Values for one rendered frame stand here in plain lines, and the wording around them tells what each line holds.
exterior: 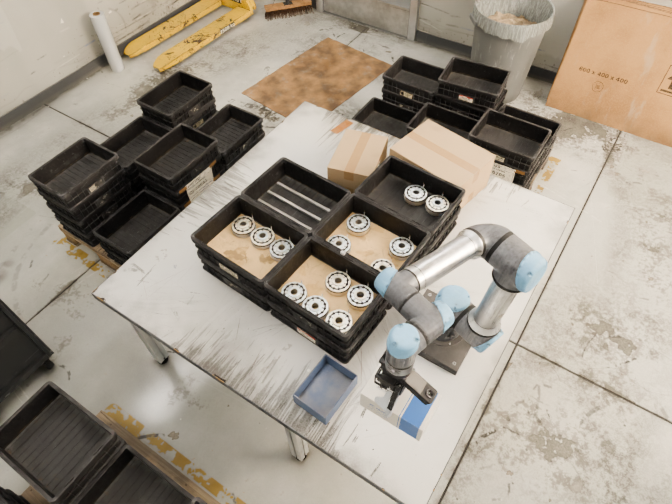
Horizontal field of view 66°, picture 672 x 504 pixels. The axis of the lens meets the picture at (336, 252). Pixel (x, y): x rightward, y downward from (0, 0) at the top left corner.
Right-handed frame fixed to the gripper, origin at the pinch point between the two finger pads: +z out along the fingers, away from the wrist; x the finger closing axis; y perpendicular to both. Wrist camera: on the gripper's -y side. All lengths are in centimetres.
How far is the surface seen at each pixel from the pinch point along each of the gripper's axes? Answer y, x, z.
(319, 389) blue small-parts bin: 32, -2, 40
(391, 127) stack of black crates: 109, -199, 84
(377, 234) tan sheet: 47, -70, 28
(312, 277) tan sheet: 58, -36, 27
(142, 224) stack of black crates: 190, -44, 83
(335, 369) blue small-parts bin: 32, -12, 40
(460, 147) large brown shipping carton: 39, -132, 21
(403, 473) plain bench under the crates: -8.4, 6.8, 40.8
